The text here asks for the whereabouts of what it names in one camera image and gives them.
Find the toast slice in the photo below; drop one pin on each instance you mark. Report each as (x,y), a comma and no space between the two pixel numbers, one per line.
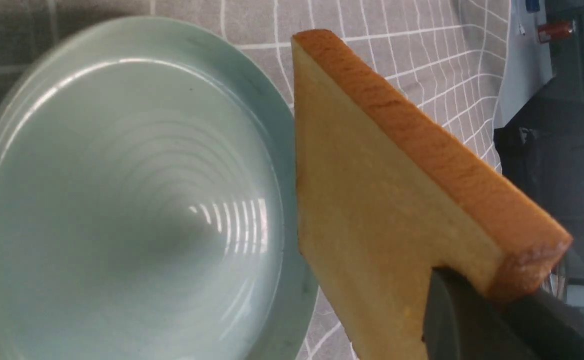
(385,194)

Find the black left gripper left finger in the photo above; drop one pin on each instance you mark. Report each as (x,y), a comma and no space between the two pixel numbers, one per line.
(460,324)

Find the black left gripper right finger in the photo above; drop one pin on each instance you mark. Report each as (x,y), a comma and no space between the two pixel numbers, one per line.
(552,329)

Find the pale green plate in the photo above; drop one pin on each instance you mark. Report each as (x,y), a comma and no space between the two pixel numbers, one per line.
(147,202)

